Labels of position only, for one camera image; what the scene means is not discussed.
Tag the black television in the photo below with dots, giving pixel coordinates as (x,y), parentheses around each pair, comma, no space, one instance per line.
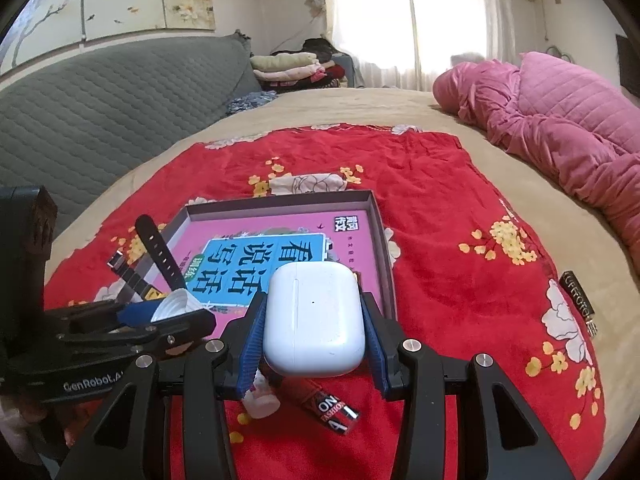
(630,60)

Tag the red and black packet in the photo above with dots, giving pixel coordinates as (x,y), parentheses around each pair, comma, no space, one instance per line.
(325,405)

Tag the red floral blanket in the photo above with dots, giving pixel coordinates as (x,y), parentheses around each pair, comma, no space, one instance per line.
(440,260)

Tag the white earbuds case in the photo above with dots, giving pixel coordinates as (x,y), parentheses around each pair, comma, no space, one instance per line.
(315,320)

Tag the white round lid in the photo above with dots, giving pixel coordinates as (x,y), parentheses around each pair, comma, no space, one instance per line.
(175,302)

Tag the yellow and black wristwatch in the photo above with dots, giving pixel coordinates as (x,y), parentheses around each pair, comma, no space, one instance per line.
(155,250)

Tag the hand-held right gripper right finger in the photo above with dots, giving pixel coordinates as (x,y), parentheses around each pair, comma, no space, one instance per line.
(375,345)

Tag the grey cloth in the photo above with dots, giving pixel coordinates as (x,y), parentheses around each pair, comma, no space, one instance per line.
(465,59)

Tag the pink and blue book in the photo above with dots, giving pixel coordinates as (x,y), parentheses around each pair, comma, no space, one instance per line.
(350,240)

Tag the white curtain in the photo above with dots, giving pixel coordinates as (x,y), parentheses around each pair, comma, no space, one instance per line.
(380,10)

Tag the grey quilted headboard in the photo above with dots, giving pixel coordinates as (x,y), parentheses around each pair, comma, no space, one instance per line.
(100,110)

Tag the small white pill bottle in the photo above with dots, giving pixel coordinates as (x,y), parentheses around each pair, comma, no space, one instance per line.
(262,400)

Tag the shallow cardboard box tray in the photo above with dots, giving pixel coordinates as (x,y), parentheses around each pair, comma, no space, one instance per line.
(385,260)

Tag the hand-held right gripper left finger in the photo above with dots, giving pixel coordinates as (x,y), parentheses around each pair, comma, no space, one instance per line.
(252,340)

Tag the pink quilt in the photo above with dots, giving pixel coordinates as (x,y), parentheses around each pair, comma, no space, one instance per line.
(550,110)

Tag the black gold small bar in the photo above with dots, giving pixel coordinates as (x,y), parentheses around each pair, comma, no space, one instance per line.
(580,300)

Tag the stack of folded clothes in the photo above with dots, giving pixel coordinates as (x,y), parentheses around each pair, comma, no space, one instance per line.
(290,67)

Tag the blue patterned cloth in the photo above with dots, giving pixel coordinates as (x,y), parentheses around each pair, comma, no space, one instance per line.
(247,102)

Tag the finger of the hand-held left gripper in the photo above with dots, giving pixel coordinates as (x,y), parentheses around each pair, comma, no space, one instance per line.
(137,312)
(185,327)

